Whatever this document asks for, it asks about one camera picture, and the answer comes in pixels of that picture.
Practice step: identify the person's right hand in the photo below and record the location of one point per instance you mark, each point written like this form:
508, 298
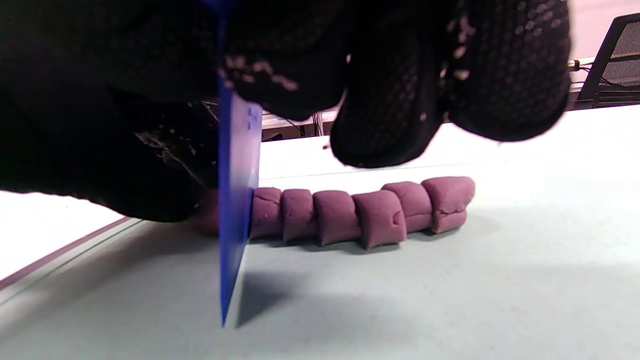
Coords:
400, 60

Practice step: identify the person's left hand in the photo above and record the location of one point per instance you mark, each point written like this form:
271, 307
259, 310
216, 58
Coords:
100, 150

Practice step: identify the blue plastic scraper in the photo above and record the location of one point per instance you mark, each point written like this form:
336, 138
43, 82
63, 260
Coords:
237, 200

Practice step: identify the purple plasticine roll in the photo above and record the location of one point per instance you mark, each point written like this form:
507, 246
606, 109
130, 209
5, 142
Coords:
380, 220

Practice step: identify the black mesh chair black base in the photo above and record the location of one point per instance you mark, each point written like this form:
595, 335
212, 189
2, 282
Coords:
620, 65

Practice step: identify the green cutting board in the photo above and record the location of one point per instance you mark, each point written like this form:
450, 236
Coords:
450, 300

